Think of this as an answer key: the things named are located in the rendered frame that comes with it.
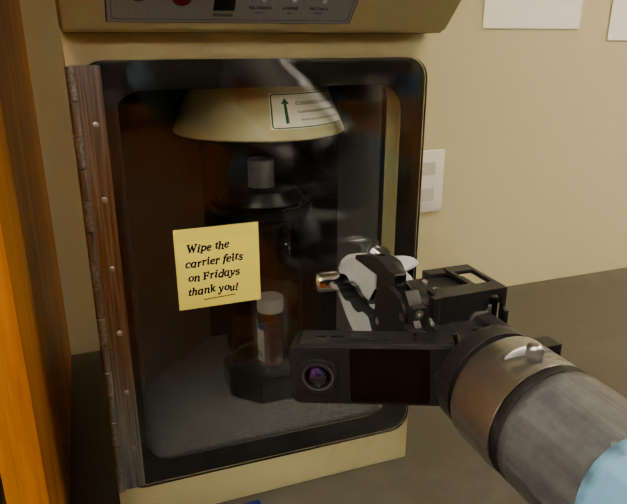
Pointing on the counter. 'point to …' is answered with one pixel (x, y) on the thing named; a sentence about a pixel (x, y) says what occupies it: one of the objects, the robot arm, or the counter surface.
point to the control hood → (400, 23)
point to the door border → (108, 268)
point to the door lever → (325, 281)
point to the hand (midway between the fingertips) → (342, 279)
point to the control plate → (293, 13)
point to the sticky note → (217, 265)
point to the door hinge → (94, 265)
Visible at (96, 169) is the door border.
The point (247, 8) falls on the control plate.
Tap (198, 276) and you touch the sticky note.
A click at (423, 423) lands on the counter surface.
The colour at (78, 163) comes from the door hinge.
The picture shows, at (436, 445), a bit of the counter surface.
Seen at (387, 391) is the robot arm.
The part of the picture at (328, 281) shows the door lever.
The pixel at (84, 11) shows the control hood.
